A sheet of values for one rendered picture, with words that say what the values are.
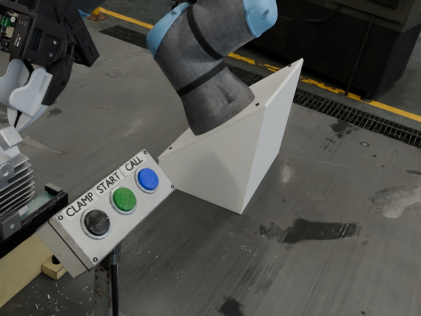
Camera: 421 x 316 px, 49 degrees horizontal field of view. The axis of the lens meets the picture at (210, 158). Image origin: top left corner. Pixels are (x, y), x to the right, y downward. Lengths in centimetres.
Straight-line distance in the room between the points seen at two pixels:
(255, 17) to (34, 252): 55
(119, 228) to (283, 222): 51
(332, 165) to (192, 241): 48
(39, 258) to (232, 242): 35
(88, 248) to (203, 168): 48
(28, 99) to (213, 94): 40
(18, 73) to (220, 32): 38
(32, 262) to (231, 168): 40
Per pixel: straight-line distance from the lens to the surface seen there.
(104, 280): 66
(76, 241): 51
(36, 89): 63
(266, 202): 102
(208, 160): 93
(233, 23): 86
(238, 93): 91
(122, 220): 55
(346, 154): 128
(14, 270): 78
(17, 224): 68
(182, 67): 91
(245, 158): 90
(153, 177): 59
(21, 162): 65
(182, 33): 90
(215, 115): 90
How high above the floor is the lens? 143
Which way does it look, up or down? 34 degrees down
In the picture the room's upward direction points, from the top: 10 degrees clockwise
